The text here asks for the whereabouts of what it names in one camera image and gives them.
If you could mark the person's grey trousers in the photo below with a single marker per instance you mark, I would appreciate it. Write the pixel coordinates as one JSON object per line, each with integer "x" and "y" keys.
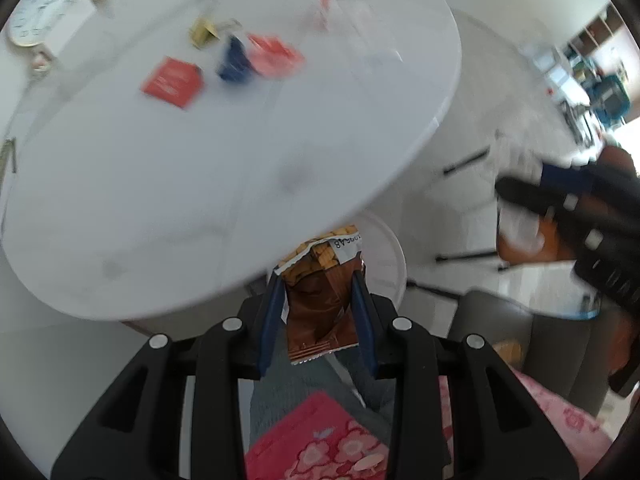
{"x": 295, "y": 390}

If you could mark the brown snack wrapper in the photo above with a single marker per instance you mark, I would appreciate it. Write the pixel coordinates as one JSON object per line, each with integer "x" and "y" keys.
{"x": 320, "y": 305}

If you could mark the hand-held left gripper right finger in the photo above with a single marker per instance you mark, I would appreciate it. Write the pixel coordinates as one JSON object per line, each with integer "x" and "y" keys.
{"x": 364, "y": 330}

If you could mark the red flat packet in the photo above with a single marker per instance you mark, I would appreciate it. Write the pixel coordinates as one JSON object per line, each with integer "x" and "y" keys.
{"x": 172, "y": 82}

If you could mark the grey upholstered chair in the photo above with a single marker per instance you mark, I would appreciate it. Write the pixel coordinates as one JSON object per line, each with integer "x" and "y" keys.
{"x": 550, "y": 350}

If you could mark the dark blue crumpled wrapper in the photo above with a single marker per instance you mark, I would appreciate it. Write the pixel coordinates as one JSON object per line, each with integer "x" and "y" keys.
{"x": 235, "y": 62}

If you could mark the white round table base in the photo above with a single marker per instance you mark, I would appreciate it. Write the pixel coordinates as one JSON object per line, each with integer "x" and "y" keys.
{"x": 385, "y": 260}

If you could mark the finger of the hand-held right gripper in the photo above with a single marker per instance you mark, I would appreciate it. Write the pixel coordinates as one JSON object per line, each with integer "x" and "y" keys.
{"x": 567, "y": 177}
{"x": 525, "y": 192}

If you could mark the round wall clock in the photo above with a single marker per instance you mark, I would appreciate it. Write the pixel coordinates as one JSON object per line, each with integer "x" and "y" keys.
{"x": 42, "y": 7}

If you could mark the small pink-capped bottle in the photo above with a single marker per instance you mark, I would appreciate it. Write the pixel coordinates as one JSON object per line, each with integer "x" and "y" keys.
{"x": 42, "y": 60}

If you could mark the pink folded paper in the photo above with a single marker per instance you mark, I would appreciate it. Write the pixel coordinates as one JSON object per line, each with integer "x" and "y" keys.
{"x": 272, "y": 57}

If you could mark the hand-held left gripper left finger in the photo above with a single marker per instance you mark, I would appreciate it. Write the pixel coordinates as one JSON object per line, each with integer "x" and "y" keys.
{"x": 270, "y": 330}

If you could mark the person's pink floral clothing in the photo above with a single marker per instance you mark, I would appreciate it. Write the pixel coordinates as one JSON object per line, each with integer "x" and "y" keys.
{"x": 320, "y": 440}

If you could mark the cluttered storage shelf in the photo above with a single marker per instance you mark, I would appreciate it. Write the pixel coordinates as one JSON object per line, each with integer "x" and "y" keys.
{"x": 590, "y": 75}

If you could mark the clear plastic water bottle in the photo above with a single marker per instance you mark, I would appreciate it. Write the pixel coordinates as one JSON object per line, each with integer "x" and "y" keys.
{"x": 340, "y": 5}

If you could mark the yellow binder clip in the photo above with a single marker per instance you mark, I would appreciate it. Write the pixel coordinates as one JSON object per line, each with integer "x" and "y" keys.
{"x": 205, "y": 32}

